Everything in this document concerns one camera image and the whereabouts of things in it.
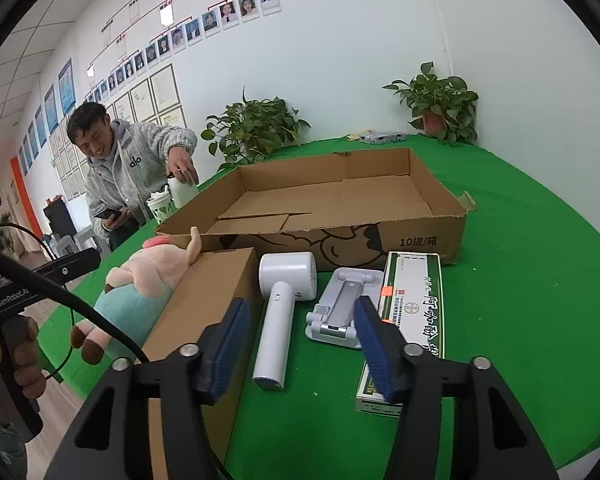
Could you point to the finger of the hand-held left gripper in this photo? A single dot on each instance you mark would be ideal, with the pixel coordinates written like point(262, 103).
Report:
point(75, 262)

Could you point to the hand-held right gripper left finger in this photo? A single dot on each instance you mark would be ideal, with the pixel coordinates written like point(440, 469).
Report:
point(227, 350)

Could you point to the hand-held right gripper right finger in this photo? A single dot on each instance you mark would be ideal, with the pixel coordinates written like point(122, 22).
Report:
point(375, 350)

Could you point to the long brown cardboard box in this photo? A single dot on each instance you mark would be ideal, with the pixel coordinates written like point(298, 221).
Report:
point(200, 290)

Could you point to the pink pig plush toy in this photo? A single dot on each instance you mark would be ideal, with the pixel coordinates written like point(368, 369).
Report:
point(130, 300)

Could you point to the large cardboard box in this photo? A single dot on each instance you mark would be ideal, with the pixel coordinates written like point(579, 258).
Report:
point(330, 200)

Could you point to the person's left hand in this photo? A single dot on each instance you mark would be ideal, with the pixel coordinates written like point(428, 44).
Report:
point(30, 355)

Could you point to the white plastic stool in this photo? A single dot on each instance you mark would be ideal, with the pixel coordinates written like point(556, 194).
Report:
point(62, 244)

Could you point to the black cabinet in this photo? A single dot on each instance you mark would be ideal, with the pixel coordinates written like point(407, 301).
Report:
point(57, 217)

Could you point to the white hair dryer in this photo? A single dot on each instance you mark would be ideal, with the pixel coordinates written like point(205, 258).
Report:
point(275, 330)

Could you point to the white folding phone stand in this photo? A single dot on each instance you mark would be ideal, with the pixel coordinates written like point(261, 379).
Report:
point(340, 305)

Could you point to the black smartphone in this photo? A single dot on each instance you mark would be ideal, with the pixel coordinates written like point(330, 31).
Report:
point(105, 213)

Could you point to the green and white medicine box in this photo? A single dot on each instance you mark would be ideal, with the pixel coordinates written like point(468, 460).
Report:
point(420, 300)

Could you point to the green paper cup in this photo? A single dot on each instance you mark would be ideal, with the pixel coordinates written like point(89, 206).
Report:
point(160, 207)

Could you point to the group of framed certificates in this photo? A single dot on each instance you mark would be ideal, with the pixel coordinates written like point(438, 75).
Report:
point(145, 95)

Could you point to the tissue packet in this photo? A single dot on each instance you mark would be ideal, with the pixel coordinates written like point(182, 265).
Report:
point(382, 137)

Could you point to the yellow wrapper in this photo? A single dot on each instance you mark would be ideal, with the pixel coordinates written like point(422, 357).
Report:
point(352, 137)

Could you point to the leafy potted plant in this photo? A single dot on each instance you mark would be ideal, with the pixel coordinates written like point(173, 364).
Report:
point(252, 125)

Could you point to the potted plant in red pot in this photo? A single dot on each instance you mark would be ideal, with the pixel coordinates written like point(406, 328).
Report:
point(440, 100)

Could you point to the orange wall panel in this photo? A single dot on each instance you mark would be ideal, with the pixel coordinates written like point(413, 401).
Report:
point(17, 200)

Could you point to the row of blue wall posters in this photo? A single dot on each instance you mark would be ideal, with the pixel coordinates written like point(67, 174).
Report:
point(66, 85)

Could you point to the wall photo chart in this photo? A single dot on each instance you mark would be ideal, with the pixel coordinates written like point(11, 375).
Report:
point(180, 35)

